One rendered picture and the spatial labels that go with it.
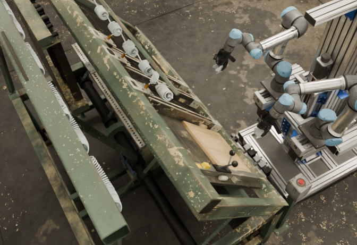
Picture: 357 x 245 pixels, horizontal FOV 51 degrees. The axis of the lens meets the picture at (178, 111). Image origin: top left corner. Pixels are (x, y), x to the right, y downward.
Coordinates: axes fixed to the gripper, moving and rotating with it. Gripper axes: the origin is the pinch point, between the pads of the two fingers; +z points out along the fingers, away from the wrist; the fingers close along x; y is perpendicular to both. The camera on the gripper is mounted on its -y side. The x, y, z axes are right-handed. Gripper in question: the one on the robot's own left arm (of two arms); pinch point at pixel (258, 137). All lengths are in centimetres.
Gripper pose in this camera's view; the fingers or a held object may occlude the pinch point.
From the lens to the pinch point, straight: 247.7
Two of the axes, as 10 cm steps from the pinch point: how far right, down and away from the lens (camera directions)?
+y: -8.9, -4.5, -1.3
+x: -1.7, 5.8, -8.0
